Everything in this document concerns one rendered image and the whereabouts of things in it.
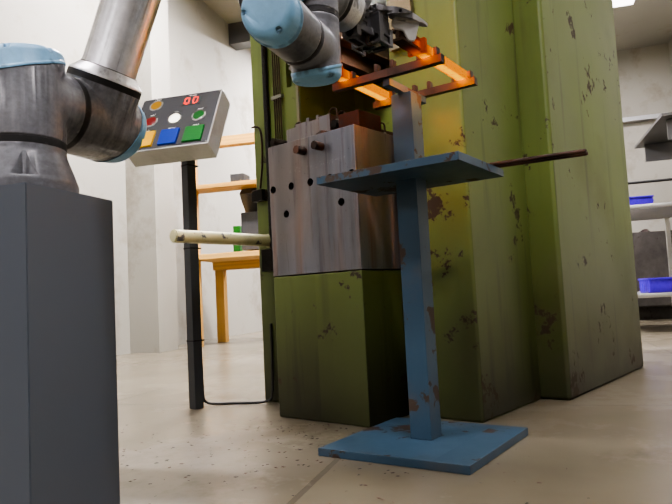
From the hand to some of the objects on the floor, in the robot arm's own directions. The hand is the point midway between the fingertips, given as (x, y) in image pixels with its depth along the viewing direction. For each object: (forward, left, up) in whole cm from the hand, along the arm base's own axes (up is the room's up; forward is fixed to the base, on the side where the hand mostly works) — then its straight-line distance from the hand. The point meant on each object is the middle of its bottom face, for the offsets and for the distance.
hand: (397, 32), depth 137 cm
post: (+77, +97, -97) cm, 157 cm away
